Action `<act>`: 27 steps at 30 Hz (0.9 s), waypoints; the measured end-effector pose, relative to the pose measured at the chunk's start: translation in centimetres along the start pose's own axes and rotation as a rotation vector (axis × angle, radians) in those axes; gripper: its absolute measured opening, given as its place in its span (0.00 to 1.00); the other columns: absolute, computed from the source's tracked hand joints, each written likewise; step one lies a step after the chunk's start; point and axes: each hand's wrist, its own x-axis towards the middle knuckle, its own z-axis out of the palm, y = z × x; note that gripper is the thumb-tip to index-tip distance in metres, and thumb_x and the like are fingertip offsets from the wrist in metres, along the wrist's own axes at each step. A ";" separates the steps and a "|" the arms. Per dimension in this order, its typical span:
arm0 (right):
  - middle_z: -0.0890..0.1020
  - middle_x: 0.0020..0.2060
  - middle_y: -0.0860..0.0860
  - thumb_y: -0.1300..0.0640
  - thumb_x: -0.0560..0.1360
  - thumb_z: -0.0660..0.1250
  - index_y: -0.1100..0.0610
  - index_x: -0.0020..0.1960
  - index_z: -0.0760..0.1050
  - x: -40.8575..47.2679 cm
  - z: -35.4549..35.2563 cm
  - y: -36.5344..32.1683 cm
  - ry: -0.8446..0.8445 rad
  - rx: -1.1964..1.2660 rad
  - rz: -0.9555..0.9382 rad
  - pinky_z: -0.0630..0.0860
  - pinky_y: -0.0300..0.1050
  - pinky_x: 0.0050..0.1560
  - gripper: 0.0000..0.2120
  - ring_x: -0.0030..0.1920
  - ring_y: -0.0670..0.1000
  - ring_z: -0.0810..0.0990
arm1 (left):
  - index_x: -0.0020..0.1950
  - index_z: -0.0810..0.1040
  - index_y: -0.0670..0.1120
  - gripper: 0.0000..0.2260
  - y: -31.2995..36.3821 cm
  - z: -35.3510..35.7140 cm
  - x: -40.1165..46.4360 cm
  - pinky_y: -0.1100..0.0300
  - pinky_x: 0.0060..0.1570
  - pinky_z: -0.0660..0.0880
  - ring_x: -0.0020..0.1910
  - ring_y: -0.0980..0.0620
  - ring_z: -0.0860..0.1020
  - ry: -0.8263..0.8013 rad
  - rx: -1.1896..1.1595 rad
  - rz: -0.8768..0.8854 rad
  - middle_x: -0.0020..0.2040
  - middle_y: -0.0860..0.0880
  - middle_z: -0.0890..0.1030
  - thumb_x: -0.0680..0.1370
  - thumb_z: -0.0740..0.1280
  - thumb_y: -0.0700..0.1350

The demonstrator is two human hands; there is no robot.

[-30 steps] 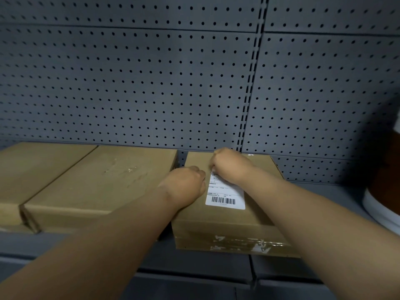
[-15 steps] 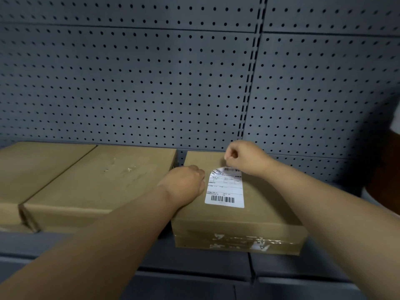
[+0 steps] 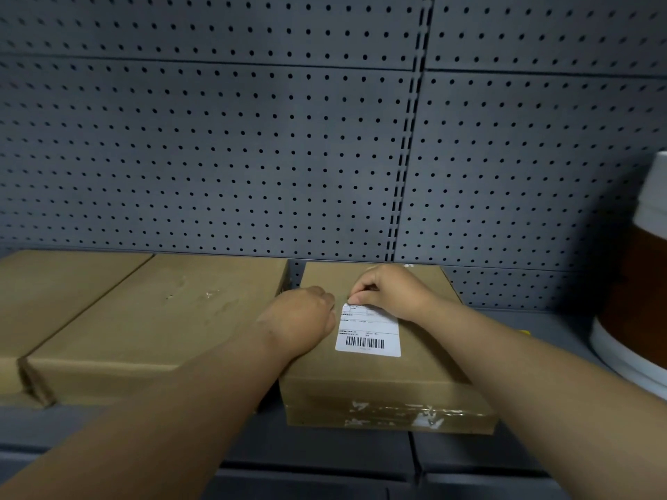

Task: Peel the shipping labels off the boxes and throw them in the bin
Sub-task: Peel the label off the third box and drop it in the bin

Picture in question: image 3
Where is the person's left hand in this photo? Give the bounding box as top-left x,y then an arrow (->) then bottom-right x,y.
255,285 -> 338,363

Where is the person's right hand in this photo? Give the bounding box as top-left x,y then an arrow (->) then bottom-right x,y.
347,263 -> 444,324

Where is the white barcode label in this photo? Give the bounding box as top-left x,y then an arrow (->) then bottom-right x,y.
334,301 -> 402,358

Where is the brown cardboard box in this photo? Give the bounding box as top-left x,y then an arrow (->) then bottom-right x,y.
20,253 -> 290,407
279,261 -> 496,435
0,248 -> 155,397

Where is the brown white cup-shaped bin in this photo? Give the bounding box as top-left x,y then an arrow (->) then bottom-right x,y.
589,150 -> 667,401

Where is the person's left forearm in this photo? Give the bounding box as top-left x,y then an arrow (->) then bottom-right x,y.
0,322 -> 298,500

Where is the person's right forearm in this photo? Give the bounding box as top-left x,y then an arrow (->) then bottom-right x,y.
425,296 -> 667,500

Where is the grey metal shelf board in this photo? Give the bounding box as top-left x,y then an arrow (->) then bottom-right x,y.
0,395 -> 418,483
409,309 -> 626,477

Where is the grey pegboard back panel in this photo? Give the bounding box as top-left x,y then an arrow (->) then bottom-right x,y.
0,0 -> 667,313

